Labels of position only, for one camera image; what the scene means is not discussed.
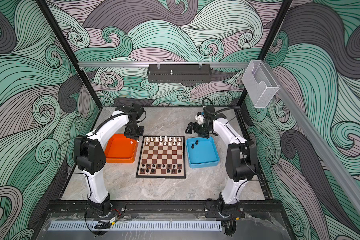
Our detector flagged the brown cream chess board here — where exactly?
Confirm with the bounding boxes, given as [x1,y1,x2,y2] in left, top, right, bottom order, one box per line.
[136,136,186,179]

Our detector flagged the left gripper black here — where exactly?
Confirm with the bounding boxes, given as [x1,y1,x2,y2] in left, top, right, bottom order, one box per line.
[125,121,145,140]

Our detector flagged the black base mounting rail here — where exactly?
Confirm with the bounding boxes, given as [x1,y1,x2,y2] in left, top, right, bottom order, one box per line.
[47,199,284,216]

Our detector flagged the clear acrylic wall holder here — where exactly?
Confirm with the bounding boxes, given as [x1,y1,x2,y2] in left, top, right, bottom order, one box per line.
[242,60,280,109]

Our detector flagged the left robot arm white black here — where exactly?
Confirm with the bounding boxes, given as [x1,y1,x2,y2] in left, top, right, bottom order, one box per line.
[74,104,145,216]

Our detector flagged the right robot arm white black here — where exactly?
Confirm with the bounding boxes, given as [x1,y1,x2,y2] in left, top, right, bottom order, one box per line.
[185,97,258,216]

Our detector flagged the aluminium rail wall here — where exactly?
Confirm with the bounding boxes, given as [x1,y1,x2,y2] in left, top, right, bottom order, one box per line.
[262,62,360,216]
[78,61,249,69]

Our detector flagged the orange plastic tray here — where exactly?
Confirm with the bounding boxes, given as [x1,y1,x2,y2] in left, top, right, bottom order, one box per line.
[105,134,138,164]

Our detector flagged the aluminium rail right wall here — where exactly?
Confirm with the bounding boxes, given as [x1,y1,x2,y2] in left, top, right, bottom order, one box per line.
[262,62,360,216]

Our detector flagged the aluminium rail back wall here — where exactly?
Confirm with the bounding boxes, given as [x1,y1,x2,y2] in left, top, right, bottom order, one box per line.
[78,61,249,69]

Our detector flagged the blue plastic tray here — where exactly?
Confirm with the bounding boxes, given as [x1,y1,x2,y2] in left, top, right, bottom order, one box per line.
[186,137,220,169]

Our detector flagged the white slotted cable duct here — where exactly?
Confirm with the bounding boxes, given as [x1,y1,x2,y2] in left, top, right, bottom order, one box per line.
[48,221,223,232]

